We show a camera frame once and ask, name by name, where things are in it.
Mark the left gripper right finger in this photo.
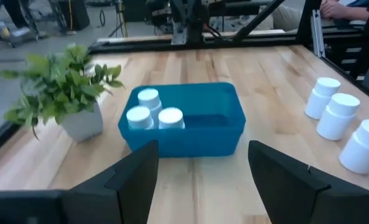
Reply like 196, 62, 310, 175
248, 139, 332, 224

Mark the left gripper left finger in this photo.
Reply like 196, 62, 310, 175
62, 139, 159, 224

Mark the white plastic pill bottle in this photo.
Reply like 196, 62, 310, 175
304, 77, 342, 120
316, 92, 361, 141
126, 105, 155, 130
137, 88, 163, 121
339, 119, 369, 175
157, 106, 186, 130

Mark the blue plastic basket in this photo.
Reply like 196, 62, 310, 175
118, 82, 246, 159

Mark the green plant in white pot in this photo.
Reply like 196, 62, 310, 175
0, 43, 126, 143

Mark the black drawer cabinet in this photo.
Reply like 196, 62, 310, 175
322, 27, 369, 78

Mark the silver aluminium extrusion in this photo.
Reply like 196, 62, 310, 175
310, 9, 327, 58

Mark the black box cabinet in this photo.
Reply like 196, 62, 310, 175
58, 0, 91, 31

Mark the person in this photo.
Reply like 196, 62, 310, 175
271, 0, 369, 32

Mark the silver mounting bracket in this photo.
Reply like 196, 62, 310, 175
171, 21, 188, 46

